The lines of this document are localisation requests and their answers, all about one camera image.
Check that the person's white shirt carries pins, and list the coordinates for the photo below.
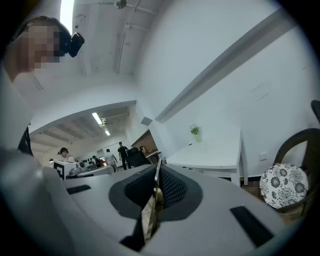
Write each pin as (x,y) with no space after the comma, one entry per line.
(17,112)

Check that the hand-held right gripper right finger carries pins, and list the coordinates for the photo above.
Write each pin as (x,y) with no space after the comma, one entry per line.
(212,225)

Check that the dark wicker chair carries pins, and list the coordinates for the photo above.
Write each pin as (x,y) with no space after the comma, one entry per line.
(312,155)

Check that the black head-mounted camera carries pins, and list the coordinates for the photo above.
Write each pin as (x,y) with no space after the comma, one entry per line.
(76,43)

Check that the long ceiling light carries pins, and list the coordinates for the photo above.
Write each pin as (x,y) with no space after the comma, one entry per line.
(107,132)
(96,117)
(67,12)

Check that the white wall socket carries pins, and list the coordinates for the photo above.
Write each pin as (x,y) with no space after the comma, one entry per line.
(263,155)

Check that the white table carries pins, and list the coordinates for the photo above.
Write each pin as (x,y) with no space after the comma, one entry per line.
(212,155)

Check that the black chair back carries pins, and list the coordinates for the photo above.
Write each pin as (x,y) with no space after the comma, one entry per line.
(316,111)

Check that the black office chair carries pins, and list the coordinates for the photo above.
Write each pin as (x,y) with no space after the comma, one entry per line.
(137,157)

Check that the white ceiling security camera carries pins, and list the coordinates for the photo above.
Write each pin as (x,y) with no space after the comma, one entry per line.
(120,3)

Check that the person's head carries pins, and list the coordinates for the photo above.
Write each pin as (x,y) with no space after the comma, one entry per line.
(32,47)

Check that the thin golden metal object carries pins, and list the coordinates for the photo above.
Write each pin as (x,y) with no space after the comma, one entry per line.
(157,183)

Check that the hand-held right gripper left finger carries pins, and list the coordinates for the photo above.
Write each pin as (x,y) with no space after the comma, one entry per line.
(95,195)

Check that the green plant in glass vase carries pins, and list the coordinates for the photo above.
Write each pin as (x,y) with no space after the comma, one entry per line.
(196,133)

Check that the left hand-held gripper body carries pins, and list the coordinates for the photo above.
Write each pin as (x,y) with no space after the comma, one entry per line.
(62,170)

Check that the black-and-white floral round cushion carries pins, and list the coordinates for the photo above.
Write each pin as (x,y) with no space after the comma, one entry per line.
(283,186)

